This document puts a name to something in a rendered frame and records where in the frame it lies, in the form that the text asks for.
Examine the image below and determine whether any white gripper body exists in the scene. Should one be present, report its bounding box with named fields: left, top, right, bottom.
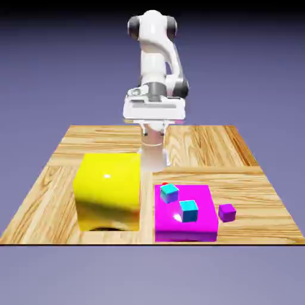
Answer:
left=123, top=95, right=186, bottom=124

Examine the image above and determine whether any large magenta box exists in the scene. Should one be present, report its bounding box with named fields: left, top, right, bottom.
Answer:
left=154, top=184, right=219, bottom=243

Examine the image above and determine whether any small cyan cube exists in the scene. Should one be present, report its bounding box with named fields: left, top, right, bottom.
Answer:
left=160, top=183, right=180, bottom=204
left=179, top=200, right=199, bottom=223

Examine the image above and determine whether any small purple cube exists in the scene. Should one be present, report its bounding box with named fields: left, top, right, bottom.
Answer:
left=218, top=203, right=237, bottom=223

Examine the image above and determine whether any large yellow box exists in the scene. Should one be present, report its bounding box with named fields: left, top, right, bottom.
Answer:
left=72, top=152, right=142, bottom=232

